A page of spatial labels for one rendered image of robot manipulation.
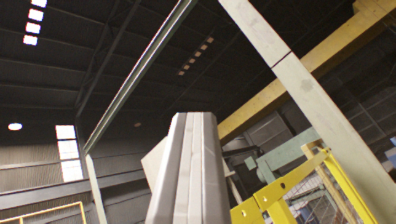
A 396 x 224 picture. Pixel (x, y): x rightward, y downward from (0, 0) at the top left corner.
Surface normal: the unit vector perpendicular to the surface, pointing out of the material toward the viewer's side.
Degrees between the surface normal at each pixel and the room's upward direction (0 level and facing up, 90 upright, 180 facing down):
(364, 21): 90
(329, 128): 90
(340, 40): 90
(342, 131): 90
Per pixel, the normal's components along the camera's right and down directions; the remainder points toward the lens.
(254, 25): -0.67, -0.03
